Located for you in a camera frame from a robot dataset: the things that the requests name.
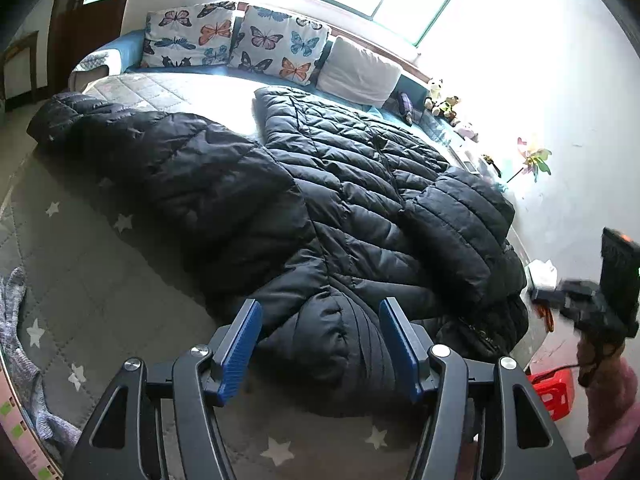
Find black puffer down jacket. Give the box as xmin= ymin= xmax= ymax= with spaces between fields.
xmin=27 ymin=87 xmax=528 ymax=416

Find grey knitted cloth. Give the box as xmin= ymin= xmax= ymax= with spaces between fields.
xmin=1 ymin=268 xmax=80 ymax=460

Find red plastic stool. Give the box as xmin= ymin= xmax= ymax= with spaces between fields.
xmin=528 ymin=368 xmax=575 ymax=422

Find orange scissors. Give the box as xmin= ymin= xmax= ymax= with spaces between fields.
xmin=534 ymin=304 xmax=555 ymax=333

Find white pink plastic bag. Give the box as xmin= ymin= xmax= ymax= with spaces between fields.
xmin=526 ymin=259 xmax=558 ymax=289

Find colourful pinwheel toy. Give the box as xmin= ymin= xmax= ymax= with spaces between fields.
xmin=506 ymin=138 xmax=552 ymax=183

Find grey star-pattern mattress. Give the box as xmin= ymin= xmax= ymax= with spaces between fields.
xmin=1 ymin=75 xmax=423 ymax=479

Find brown bear plush toy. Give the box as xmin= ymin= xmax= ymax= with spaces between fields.
xmin=440 ymin=96 xmax=460 ymax=127

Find panda plush toy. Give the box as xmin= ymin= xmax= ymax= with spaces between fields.
xmin=424 ymin=78 xmax=444 ymax=116

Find purple small item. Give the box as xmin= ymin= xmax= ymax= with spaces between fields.
xmin=397 ymin=92 xmax=413 ymax=126

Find plain white pillow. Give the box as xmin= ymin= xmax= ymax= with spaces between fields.
xmin=316 ymin=36 xmax=402 ymax=107

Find left butterfly pillow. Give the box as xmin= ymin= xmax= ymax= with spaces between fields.
xmin=140 ymin=1 xmax=236 ymax=68

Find butterfly pillow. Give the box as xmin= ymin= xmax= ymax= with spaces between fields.
xmin=140 ymin=1 xmax=236 ymax=68
xmin=228 ymin=6 xmax=330 ymax=86

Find right butterfly pillow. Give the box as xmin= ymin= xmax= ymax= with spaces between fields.
xmin=228 ymin=6 xmax=330 ymax=86

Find dark brown wooden door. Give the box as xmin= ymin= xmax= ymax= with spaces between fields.
xmin=47 ymin=0 xmax=127 ymax=94

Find blue bed frame cushion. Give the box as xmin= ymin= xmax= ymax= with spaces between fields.
xmin=68 ymin=30 xmax=484 ymax=172

